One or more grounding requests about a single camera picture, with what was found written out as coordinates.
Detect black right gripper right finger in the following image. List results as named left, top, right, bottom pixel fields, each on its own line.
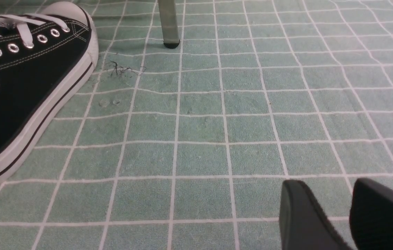
left=349, top=178, right=393, bottom=250

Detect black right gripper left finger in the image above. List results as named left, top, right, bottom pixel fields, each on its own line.
left=279, top=180, right=352, bottom=250

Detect green checkered floor mat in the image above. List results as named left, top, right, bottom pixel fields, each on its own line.
left=0, top=0, right=393, bottom=250

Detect right black canvas sneaker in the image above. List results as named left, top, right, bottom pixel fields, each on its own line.
left=0, top=1, right=98, bottom=184

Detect black thread tuft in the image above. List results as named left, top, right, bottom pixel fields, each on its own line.
left=109, top=60, right=147, bottom=77

